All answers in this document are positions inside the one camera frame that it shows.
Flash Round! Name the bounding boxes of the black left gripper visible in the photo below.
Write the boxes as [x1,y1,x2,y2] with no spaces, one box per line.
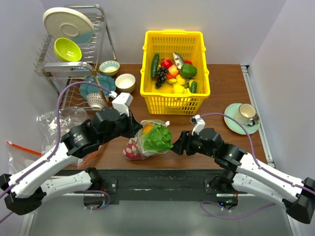
[99,108,143,145]

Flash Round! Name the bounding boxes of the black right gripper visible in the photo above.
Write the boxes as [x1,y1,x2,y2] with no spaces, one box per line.
[168,130,216,158]

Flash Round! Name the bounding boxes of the red toy dragon fruit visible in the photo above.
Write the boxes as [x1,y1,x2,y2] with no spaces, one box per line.
[123,138,143,161]

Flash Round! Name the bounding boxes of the green toy lettuce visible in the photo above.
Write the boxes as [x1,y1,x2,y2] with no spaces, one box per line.
[141,124,173,152]

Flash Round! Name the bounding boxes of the dotted clear zip bag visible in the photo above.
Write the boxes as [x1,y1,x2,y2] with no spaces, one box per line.
[122,119,173,161]

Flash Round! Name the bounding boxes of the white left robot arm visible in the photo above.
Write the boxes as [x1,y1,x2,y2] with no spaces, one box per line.
[0,108,142,215]

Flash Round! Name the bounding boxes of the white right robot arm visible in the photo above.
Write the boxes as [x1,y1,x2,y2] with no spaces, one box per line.
[171,128,315,224]

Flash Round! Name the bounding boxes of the crumpled clear plastic bag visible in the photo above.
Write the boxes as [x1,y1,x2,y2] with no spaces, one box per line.
[36,107,89,154]

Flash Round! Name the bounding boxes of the patterned grey bowl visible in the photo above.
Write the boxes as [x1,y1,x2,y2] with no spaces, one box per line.
[87,93,109,110]

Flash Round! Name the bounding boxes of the teal scalloped plate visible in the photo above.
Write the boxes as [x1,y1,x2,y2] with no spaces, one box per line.
[80,74,116,100]

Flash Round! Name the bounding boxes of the cream ceramic bowl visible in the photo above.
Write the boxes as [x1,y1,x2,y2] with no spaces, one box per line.
[115,74,136,93]

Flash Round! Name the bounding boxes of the cream speckled mug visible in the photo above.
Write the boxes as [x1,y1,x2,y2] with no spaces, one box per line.
[234,103,260,127]

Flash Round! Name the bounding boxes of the teal patterned small bowl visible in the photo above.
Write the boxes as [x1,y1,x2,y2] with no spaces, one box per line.
[99,60,120,76]

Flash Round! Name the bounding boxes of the small green cucumber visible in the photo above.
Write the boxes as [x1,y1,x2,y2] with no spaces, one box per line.
[189,80,197,93]

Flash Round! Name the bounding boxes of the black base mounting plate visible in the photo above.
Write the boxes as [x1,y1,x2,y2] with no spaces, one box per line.
[73,169,249,205]

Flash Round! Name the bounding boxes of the yellow toy fruit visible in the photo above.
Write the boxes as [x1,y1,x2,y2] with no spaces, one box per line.
[175,75,187,86]

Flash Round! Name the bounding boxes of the green bell pepper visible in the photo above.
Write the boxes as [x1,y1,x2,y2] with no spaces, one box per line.
[180,63,197,79]

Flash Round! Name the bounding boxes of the black toy grapes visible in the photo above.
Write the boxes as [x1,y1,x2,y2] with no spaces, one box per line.
[155,66,168,89]

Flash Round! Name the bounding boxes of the metal dish rack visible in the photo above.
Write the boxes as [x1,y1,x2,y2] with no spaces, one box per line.
[34,4,117,111]

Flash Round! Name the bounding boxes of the long dark cucumber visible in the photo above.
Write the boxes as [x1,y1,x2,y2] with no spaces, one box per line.
[151,53,159,79]

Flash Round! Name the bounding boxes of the toy peach apple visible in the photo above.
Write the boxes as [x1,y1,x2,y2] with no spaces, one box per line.
[168,64,179,77]

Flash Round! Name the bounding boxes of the lime green bowl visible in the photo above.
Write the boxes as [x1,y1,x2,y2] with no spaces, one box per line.
[54,38,82,62]

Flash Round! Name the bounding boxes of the grey toy fish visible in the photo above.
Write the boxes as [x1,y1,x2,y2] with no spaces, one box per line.
[173,52,185,70]

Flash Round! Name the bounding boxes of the yellow plastic basket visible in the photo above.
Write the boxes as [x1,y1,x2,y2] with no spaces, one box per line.
[140,30,210,115]

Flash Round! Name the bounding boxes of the large cream blue plate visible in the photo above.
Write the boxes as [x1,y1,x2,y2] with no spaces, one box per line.
[42,7,95,45]

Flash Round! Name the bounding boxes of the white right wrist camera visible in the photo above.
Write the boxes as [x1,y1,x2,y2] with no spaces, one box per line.
[190,115,205,135]

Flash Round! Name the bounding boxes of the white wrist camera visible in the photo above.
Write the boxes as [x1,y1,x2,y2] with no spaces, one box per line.
[109,91,133,117]
[190,115,205,135]

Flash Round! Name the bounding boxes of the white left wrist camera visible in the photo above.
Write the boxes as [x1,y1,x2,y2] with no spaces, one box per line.
[109,91,133,117]

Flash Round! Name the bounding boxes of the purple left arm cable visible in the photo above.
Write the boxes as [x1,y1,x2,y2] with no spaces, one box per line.
[0,82,114,223]

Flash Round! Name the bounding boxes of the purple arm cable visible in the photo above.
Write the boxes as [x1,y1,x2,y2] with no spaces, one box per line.
[0,82,114,223]
[199,112,315,219]

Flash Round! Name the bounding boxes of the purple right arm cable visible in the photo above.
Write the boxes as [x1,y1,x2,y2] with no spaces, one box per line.
[199,112,315,219]

